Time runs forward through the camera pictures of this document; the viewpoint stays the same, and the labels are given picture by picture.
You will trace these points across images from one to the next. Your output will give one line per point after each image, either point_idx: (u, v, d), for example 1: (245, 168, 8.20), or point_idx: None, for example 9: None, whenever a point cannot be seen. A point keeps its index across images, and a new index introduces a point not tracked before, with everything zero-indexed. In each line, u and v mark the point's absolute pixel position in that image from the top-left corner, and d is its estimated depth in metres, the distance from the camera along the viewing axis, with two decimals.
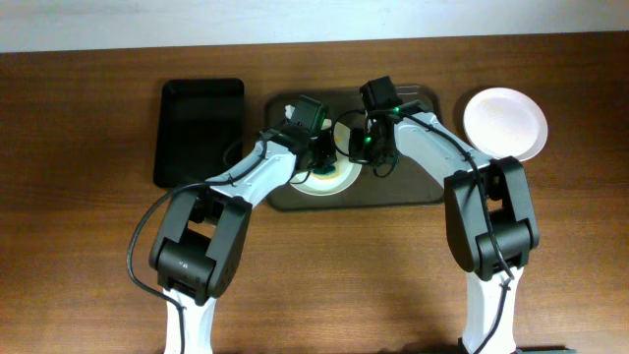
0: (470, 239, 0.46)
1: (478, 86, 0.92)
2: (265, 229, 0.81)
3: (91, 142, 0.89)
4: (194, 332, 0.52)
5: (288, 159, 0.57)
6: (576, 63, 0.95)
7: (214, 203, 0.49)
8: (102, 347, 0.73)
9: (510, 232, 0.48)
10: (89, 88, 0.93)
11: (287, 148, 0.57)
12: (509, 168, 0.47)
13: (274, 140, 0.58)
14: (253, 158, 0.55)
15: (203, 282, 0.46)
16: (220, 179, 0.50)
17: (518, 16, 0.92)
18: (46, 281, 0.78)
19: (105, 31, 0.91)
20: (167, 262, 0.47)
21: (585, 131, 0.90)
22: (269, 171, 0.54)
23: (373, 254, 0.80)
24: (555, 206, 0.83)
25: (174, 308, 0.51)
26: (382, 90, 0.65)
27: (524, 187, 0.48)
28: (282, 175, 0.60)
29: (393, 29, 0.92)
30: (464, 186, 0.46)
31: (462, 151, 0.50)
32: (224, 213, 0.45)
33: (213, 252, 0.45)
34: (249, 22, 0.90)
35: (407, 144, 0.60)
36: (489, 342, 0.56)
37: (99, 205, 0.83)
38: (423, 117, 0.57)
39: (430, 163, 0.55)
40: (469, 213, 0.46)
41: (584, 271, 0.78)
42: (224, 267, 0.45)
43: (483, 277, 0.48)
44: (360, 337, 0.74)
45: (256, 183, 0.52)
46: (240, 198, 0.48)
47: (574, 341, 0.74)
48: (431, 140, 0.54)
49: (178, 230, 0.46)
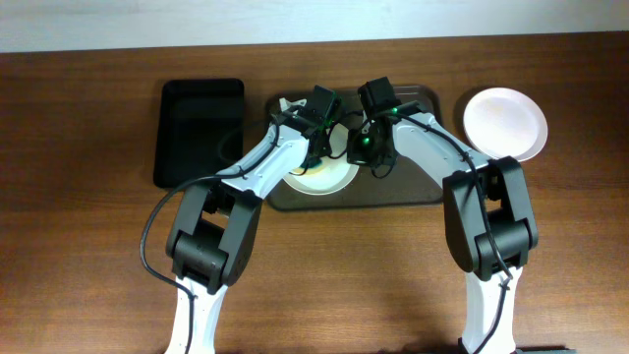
0: (468, 239, 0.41)
1: (500, 69, 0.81)
2: (264, 227, 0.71)
3: (57, 134, 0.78)
4: (203, 325, 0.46)
5: (301, 145, 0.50)
6: (606, 47, 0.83)
7: (226, 194, 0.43)
8: (78, 346, 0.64)
9: (509, 231, 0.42)
10: (54, 72, 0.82)
11: (301, 133, 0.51)
12: (508, 167, 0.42)
13: (286, 123, 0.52)
14: (264, 146, 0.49)
15: (218, 269, 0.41)
16: (229, 171, 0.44)
17: (558, 12, 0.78)
18: (14, 282, 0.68)
19: (68, 32, 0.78)
20: (182, 249, 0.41)
21: (613, 117, 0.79)
22: (281, 160, 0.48)
23: (384, 245, 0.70)
24: (579, 198, 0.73)
25: (185, 297, 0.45)
26: (381, 90, 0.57)
27: (524, 188, 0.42)
28: (297, 159, 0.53)
29: (397, 27, 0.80)
30: (463, 186, 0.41)
31: (460, 151, 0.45)
32: (235, 206, 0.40)
33: (226, 241, 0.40)
34: (232, 25, 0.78)
35: (407, 145, 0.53)
36: (488, 344, 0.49)
37: (66, 203, 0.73)
38: (420, 117, 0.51)
39: (430, 167, 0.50)
40: (467, 214, 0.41)
41: (612, 266, 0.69)
42: (239, 256, 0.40)
43: (482, 277, 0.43)
44: (361, 338, 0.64)
45: (267, 174, 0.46)
46: (251, 192, 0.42)
47: (608, 334, 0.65)
48: (430, 141, 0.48)
49: (192, 222, 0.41)
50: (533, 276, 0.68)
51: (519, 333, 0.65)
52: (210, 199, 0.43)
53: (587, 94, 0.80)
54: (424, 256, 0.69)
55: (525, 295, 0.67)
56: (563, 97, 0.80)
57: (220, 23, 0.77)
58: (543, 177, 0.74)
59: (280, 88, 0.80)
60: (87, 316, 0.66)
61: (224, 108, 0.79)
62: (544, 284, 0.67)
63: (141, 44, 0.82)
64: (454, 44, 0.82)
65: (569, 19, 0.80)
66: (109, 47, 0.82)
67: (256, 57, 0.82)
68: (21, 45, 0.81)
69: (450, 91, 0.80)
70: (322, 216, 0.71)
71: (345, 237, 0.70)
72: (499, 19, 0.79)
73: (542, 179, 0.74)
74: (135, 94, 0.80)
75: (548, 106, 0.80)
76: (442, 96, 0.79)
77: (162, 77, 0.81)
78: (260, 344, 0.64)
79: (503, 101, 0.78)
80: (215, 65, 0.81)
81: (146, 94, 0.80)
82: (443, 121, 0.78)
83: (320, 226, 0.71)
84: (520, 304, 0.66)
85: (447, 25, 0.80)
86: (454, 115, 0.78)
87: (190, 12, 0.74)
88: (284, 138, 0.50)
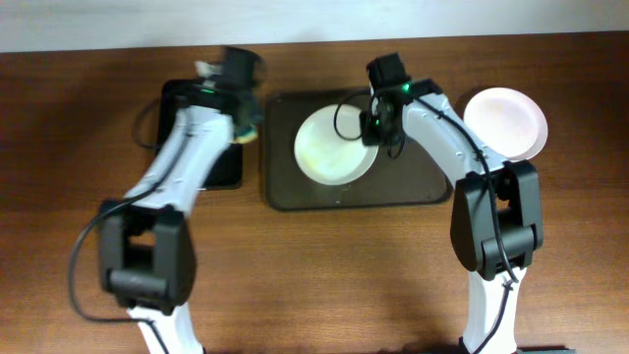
0: (475, 241, 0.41)
1: (501, 68, 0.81)
2: (263, 228, 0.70)
3: (56, 134, 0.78)
4: (174, 337, 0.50)
5: (221, 123, 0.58)
6: (606, 47, 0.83)
7: (144, 214, 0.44)
8: (78, 346, 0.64)
9: (516, 233, 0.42)
10: (54, 72, 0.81)
11: (217, 110, 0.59)
12: (523, 172, 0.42)
13: (196, 101, 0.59)
14: (180, 137, 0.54)
15: (161, 295, 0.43)
16: (144, 187, 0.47)
17: (557, 11, 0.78)
18: (13, 282, 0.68)
19: (68, 31, 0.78)
20: (118, 284, 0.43)
21: (613, 117, 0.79)
22: (200, 147, 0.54)
23: (383, 245, 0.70)
24: (578, 197, 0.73)
25: (144, 324, 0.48)
26: (390, 67, 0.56)
27: (536, 194, 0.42)
28: (222, 142, 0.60)
29: (396, 27, 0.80)
30: (475, 189, 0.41)
31: (476, 148, 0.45)
32: (157, 227, 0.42)
33: (159, 266, 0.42)
34: (231, 24, 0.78)
35: (414, 128, 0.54)
36: (491, 342, 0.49)
37: (65, 202, 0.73)
38: (428, 100, 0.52)
39: (436, 152, 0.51)
40: (476, 217, 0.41)
41: (611, 266, 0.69)
42: (177, 274, 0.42)
43: (486, 276, 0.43)
44: (361, 338, 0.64)
45: (186, 175, 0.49)
46: (169, 206, 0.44)
47: (607, 333, 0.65)
48: (442, 129, 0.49)
49: (118, 258, 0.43)
50: (534, 277, 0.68)
51: (519, 333, 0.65)
52: (130, 226, 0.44)
53: (587, 92, 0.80)
54: (424, 255, 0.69)
55: (526, 294, 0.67)
56: (563, 96, 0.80)
57: (220, 23, 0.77)
58: (543, 178, 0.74)
59: (281, 88, 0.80)
60: (87, 316, 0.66)
61: None
62: (544, 284, 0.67)
63: (140, 43, 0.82)
64: (454, 44, 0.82)
65: (567, 18, 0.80)
66: (109, 46, 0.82)
67: (256, 56, 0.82)
68: (21, 45, 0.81)
69: (450, 91, 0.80)
70: (322, 216, 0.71)
71: (345, 237, 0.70)
72: (499, 17, 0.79)
73: (542, 179, 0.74)
74: (135, 93, 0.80)
75: (549, 106, 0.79)
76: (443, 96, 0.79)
77: (162, 76, 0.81)
78: (259, 343, 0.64)
79: (504, 100, 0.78)
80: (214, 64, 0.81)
81: (145, 93, 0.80)
82: None
83: (320, 226, 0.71)
84: (521, 304, 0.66)
85: (446, 24, 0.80)
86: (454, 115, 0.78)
87: (190, 11, 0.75)
88: (195, 127, 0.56)
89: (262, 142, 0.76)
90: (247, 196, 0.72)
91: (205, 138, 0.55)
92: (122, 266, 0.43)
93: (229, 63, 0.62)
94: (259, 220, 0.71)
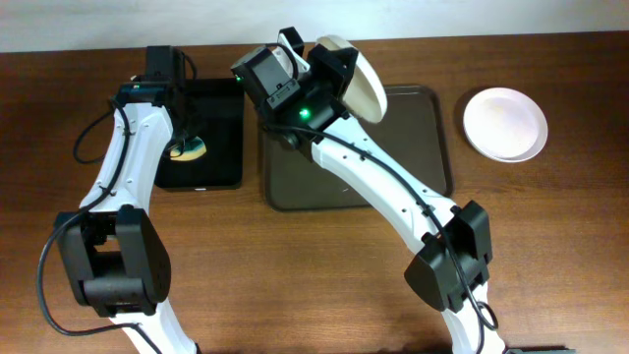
0: (442, 296, 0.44)
1: (501, 67, 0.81)
2: (262, 228, 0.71)
3: (55, 133, 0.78)
4: (162, 337, 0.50)
5: (158, 117, 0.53)
6: (604, 47, 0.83)
7: (105, 219, 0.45)
8: (78, 346, 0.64)
9: (473, 271, 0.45)
10: (54, 71, 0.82)
11: (153, 103, 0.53)
12: (472, 219, 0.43)
13: (124, 101, 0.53)
14: (120, 138, 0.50)
15: (141, 293, 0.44)
16: (94, 194, 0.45)
17: (557, 10, 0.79)
18: (15, 282, 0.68)
19: (68, 29, 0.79)
20: (93, 293, 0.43)
21: (613, 117, 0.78)
22: (143, 145, 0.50)
23: (382, 245, 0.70)
24: (578, 197, 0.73)
25: (130, 327, 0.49)
26: (270, 77, 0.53)
27: (486, 231, 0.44)
28: (167, 136, 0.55)
29: (396, 25, 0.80)
30: (433, 256, 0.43)
31: (422, 203, 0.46)
32: (119, 229, 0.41)
33: (132, 266, 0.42)
34: (231, 23, 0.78)
35: (329, 165, 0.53)
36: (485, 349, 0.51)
37: (66, 201, 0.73)
38: (341, 136, 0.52)
39: (367, 194, 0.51)
40: (439, 279, 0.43)
41: (612, 265, 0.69)
42: (151, 270, 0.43)
43: (456, 310, 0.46)
44: (360, 338, 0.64)
45: (137, 174, 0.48)
46: (128, 206, 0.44)
47: (609, 334, 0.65)
48: (370, 170, 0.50)
49: (86, 266, 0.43)
50: (534, 277, 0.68)
51: (519, 334, 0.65)
52: (90, 234, 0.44)
53: (587, 92, 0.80)
54: None
55: (526, 294, 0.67)
56: (563, 96, 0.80)
57: (220, 22, 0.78)
58: (543, 177, 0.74)
59: None
60: (87, 317, 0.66)
61: (226, 107, 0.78)
62: (544, 284, 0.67)
63: (139, 42, 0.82)
64: (453, 44, 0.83)
65: (564, 17, 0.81)
66: (109, 46, 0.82)
67: None
68: (25, 45, 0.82)
69: (449, 90, 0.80)
70: (322, 216, 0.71)
71: (343, 236, 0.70)
72: (498, 16, 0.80)
73: (542, 178, 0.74)
74: None
75: (549, 105, 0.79)
76: (443, 96, 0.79)
77: None
78: (259, 343, 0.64)
79: (504, 100, 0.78)
80: (215, 64, 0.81)
81: None
82: (443, 121, 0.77)
83: (320, 226, 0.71)
84: (521, 304, 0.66)
85: (445, 23, 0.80)
86: (454, 115, 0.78)
87: (190, 10, 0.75)
88: (136, 121, 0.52)
89: (262, 141, 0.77)
90: (247, 196, 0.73)
91: (148, 133, 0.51)
92: (92, 274, 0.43)
93: (154, 54, 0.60)
94: (258, 220, 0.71)
